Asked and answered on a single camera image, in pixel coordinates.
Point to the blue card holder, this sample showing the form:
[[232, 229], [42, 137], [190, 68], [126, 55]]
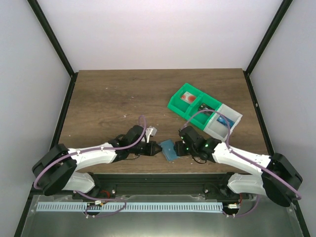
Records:
[[168, 150]]

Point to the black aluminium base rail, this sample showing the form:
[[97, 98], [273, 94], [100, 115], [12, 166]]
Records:
[[223, 186]]

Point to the black frame post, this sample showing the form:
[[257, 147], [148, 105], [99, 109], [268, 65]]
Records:
[[37, 10], [279, 15]]

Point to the green bin far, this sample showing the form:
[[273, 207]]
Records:
[[180, 107]]

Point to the black card in bin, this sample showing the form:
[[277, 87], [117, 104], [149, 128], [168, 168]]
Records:
[[205, 109]]

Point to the black frame post left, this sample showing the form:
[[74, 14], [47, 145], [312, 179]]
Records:
[[37, 10]]

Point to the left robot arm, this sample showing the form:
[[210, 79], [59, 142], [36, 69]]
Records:
[[59, 169]]

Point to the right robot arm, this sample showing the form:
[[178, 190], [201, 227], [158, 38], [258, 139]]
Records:
[[247, 168]]

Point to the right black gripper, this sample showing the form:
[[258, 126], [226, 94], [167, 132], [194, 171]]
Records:
[[180, 147]]

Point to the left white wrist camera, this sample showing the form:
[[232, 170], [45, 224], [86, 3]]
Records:
[[150, 132]]

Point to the metal base plate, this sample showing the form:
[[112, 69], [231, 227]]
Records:
[[257, 218]]

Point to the red white card in bin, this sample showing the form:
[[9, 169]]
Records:
[[188, 97]]

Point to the black frame post right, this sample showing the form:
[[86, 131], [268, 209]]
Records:
[[279, 15]]

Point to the white slotted cable duct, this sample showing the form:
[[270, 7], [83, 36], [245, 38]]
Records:
[[205, 207]]

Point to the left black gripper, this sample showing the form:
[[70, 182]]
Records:
[[150, 148]]

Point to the blue card in bin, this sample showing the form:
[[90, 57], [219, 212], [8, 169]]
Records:
[[225, 121]]

